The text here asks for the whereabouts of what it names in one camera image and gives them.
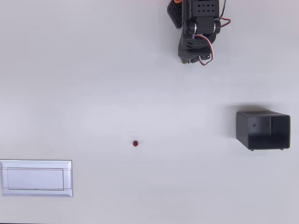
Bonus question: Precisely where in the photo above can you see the black robot base with orange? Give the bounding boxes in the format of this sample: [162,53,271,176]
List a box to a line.
[166,0,185,29]

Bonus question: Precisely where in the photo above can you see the black rectangular bin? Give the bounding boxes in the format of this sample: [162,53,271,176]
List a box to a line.
[235,111,292,151]

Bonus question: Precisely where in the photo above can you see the red white gripper servo cable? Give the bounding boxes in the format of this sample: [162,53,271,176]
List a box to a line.
[193,34,215,66]

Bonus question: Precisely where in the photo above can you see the red white arm servo cable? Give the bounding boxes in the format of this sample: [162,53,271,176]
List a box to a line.
[215,0,232,28]

